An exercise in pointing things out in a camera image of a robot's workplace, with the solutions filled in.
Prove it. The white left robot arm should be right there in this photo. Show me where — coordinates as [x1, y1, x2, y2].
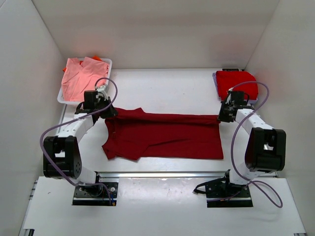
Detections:
[41, 97, 118, 196]

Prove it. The folded bright red t-shirt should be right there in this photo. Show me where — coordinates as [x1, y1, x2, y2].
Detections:
[216, 70, 258, 100]

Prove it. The white plastic basket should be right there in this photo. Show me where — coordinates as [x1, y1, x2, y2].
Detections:
[57, 57, 113, 108]

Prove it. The orange t-shirt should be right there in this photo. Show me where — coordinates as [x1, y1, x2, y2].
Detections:
[63, 56, 102, 72]

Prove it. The pink t-shirt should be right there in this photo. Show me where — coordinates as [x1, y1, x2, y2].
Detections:
[61, 57, 109, 102]

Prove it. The dark red t-shirt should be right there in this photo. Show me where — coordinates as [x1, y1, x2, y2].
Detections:
[102, 108, 223, 161]

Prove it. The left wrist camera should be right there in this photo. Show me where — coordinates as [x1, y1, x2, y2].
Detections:
[83, 85, 109, 110]

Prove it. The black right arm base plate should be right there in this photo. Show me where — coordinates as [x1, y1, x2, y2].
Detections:
[193, 170, 253, 208]

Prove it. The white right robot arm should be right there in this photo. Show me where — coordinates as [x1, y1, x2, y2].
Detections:
[218, 102, 286, 197]

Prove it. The black device at back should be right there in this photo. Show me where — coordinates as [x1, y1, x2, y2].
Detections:
[222, 68, 240, 72]

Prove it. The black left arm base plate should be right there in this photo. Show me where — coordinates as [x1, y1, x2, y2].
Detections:
[72, 173, 119, 207]

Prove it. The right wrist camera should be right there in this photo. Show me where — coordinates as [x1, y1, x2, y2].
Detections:
[224, 90, 250, 106]

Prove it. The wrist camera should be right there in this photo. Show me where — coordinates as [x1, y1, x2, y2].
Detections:
[83, 85, 109, 110]
[224, 90, 250, 106]

